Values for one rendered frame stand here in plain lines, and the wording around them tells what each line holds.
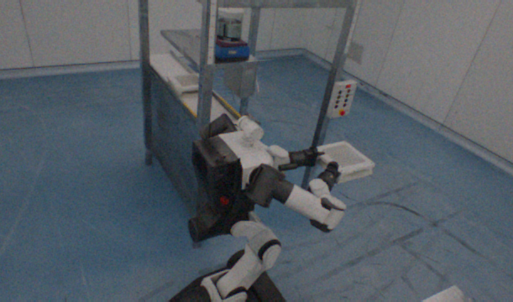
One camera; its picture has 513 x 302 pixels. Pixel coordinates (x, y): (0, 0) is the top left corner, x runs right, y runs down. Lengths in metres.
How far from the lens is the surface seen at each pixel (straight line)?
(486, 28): 5.04
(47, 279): 2.81
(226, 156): 1.48
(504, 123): 5.02
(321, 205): 1.44
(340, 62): 2.56
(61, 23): 5.34
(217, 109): 2.55
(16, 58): 5.43
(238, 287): 2.20
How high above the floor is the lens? 2.12
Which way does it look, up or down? 33 degrees down
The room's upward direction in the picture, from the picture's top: 9 degrees clockwise
